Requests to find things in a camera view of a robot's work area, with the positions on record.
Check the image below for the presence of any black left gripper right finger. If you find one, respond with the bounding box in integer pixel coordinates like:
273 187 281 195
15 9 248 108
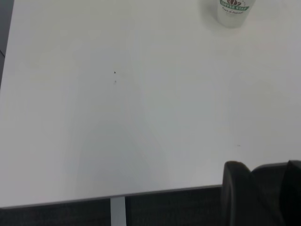
280 160 301 226

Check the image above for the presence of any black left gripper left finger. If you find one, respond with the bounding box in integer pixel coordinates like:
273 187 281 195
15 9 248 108
221 160 283 226

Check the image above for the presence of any white paper coffee cup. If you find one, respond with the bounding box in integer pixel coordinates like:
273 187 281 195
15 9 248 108
216 0 257 29

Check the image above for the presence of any white table leg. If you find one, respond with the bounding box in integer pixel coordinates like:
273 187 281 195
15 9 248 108
110 196 127 226

